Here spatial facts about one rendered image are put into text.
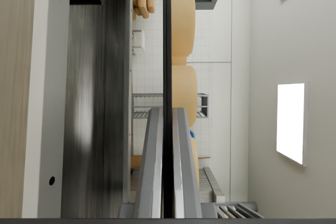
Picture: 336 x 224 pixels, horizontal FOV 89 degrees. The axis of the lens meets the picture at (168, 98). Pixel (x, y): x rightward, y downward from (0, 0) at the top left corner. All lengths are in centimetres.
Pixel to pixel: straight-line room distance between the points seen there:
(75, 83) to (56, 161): 17
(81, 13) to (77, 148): 24
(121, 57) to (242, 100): 432
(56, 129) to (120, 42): 34
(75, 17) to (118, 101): 20
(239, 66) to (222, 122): 145
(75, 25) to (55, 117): 21
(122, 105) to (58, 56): 28
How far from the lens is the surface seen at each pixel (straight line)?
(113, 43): 48
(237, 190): 527
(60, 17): 20
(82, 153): 37
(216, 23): 472
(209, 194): 392
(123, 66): 45
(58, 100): 18
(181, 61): 19
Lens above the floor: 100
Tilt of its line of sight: level
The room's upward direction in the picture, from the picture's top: 90 degrees clockwise
